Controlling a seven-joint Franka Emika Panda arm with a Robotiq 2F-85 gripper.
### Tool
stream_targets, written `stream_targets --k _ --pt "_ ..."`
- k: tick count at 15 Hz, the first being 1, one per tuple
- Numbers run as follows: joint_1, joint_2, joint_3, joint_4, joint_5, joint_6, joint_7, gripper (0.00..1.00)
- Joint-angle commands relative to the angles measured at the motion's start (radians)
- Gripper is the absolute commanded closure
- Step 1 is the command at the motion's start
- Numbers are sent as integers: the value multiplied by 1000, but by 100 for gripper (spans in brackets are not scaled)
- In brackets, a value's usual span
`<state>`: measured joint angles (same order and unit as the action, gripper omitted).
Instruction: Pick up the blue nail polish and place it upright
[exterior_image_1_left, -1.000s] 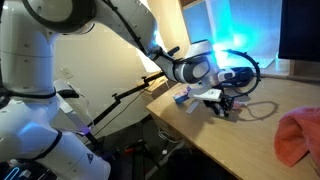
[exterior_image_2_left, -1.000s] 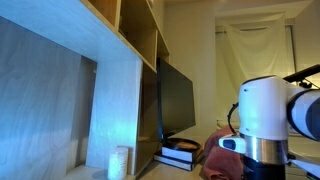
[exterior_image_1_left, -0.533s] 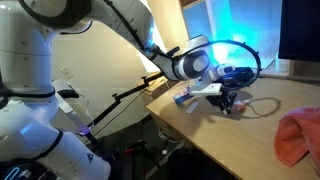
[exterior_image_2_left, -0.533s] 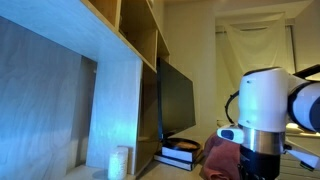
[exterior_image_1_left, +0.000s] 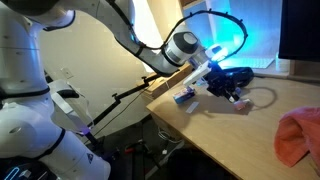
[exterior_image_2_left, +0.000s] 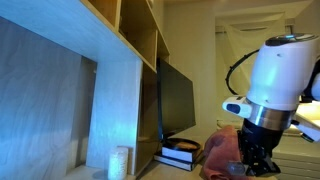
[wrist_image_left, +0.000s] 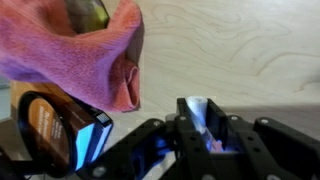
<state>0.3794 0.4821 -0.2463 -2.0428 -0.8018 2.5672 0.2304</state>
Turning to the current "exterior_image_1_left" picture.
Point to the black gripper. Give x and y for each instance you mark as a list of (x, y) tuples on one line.
[(218, 81)]

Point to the blue nail polish bottle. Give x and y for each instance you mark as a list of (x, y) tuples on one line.
[(231, 98)]

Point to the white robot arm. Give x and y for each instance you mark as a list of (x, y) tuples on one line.
[(26, 100)]

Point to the black bag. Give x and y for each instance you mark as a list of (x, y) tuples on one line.
[(243, 76)]

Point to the white bandage strip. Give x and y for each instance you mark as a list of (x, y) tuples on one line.
[(192, 107)]

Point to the blue bandage box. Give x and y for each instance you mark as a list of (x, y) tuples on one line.
[(183, 96)]

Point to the light wooden box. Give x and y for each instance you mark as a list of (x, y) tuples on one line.
[(160, 86)]

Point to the orange pink towel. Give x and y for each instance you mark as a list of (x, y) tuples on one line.
[(296, 133)]

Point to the small white plug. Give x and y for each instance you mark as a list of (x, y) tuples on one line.
[(164, 152)]

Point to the dark monitor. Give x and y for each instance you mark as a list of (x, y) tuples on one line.
[(300, 30)]

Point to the black rod stand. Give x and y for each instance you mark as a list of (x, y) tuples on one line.
[(126, 93)]

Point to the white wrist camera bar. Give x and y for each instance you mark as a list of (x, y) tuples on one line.
[(196, 76)]

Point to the white wall outlet plate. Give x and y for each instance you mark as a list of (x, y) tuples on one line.
[(67, 73)]

